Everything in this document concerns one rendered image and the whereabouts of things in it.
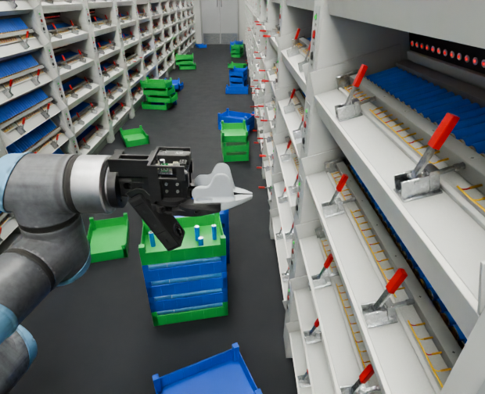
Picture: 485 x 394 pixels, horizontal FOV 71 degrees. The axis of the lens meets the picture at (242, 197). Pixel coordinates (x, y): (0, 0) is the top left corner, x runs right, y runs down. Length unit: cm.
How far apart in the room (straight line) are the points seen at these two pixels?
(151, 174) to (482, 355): 41
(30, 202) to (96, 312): 109
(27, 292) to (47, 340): 103
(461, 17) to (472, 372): 27
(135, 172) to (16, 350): 71
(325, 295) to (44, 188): 60
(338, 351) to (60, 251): 53
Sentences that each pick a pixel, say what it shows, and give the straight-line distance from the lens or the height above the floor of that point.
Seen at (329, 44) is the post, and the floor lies 105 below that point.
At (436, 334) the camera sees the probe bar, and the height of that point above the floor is 79.
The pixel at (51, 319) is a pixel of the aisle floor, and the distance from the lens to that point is 167.
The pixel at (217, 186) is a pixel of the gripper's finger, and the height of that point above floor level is 90.
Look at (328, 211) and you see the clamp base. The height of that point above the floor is 76.
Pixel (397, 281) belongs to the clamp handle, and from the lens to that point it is 49.
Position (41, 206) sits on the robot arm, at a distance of 57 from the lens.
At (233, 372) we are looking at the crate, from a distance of 134.
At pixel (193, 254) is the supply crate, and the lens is 124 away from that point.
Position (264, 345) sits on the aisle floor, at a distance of 141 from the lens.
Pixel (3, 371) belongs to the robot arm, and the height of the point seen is 35.
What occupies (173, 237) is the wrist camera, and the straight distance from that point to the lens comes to 56.
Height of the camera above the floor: 114
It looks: 31 degrees down
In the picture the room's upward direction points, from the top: straight up
